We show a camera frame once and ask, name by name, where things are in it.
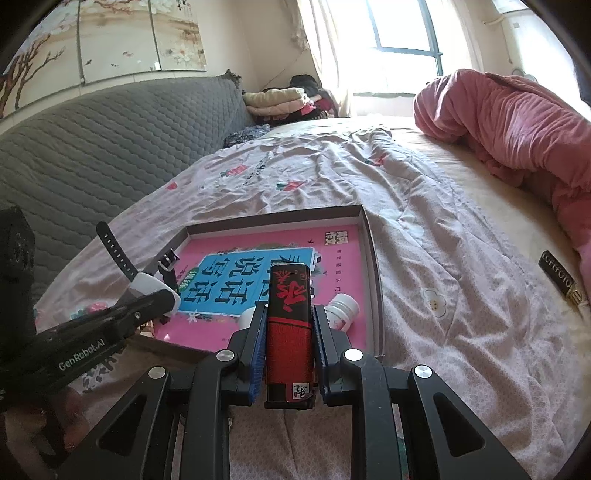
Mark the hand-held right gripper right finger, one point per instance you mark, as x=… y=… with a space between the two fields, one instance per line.
x=322 y=360

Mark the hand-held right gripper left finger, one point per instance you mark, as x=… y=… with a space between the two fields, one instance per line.
x=256 y=364

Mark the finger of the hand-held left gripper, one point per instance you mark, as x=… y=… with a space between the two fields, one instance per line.
x=152 y=307

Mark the white pill bottle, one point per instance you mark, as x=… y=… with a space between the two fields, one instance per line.
x=341 y=314

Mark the red and black box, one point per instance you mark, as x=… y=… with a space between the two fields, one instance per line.
x=288 y=318

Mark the shallow grey cardboard box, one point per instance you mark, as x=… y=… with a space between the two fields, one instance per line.
x=371 y=258

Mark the person's left hand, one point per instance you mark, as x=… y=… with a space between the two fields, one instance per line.
x=69 y=415

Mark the pink and blue book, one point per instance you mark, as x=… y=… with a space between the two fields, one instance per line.
x=341 y=272

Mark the grey quilted headboard cover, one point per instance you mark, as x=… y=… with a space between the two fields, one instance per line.
x=101 y=147

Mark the floral bed sheet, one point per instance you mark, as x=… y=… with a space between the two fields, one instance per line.
x=438 y=230

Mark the dark patterned cloth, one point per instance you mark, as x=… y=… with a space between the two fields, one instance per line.
x=247 y=135

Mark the cream folded blanket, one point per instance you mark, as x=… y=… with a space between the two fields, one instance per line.
x=274 y=101

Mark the black tube with gold end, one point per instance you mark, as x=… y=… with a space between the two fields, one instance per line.
x=558 y=277

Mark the pile of clothes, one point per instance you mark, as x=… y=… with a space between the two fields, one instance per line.
x=318 y=104

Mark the pink blanket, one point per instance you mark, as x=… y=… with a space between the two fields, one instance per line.
x=508 y=120

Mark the cream curtain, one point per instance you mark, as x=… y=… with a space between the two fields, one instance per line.
x=328 y=50

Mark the dark framed window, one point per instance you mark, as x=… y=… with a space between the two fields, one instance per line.
x=406 y=27

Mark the floral wall picture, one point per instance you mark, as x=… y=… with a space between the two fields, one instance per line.
x=115 y=37

